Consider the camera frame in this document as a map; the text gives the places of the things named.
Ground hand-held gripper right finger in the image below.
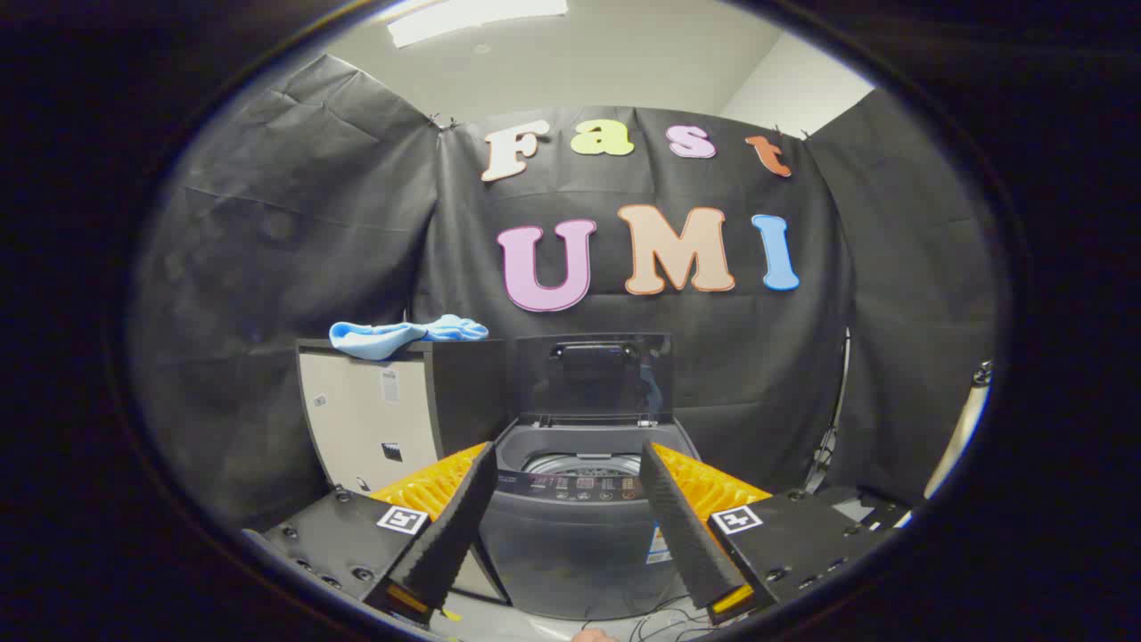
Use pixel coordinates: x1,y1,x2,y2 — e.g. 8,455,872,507
639,441,915,625

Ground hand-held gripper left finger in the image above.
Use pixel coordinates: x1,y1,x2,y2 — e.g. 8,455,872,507
242,441,500,625

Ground grey top-load washing machine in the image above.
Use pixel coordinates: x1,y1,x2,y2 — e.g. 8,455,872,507
477,417,705,621

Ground light blue cloth garment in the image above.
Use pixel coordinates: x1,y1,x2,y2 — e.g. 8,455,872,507
329,314,489,361

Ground beige and dark cabinet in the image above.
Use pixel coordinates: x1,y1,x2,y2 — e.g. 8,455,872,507
296,337,514,607

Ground white metal pole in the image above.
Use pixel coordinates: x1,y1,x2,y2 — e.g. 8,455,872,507
923,359,993,500

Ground black backdrop cloth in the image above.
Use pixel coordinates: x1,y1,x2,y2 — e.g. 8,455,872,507
129,53,999,536

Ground black floor cables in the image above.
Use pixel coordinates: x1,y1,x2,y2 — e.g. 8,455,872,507
579,596,718,642

